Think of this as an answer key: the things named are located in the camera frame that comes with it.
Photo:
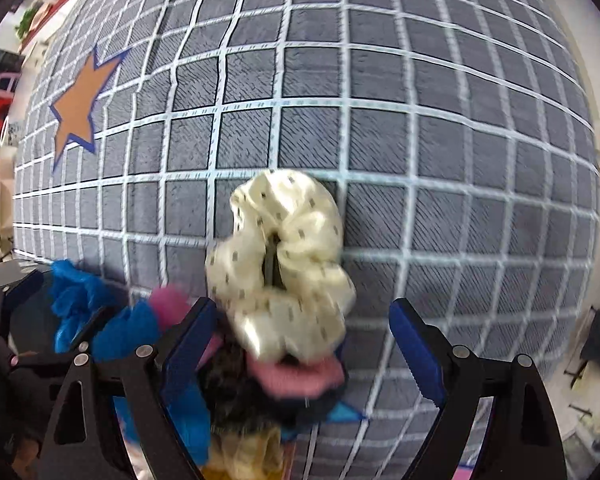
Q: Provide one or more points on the pink sponge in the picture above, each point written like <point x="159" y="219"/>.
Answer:
<point x="170" y="306"/>

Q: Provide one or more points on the blue plastic shoe cover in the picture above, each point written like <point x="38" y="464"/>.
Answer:
<point x="76" y="296"/>

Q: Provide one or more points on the cream dotted scrunchie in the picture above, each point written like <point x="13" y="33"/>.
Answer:
<point x="278" y="277"/>

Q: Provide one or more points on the leopard print scarf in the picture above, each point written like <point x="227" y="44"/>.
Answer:
<point x="235" y="400"/>

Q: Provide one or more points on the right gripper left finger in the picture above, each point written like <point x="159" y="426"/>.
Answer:
<point x="153" y="373"/>

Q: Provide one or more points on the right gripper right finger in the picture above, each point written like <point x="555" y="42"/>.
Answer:
<point x="453" y="378"/>

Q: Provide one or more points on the pink navy knit sock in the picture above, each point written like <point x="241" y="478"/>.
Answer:
<point x="311" y="391"/>

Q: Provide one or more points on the beige fuzzy sock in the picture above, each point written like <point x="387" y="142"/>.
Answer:
<point x="258" y="456"/>

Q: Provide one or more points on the grey checkered star rug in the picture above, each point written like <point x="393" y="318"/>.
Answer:
<point x="453" y="134"/>

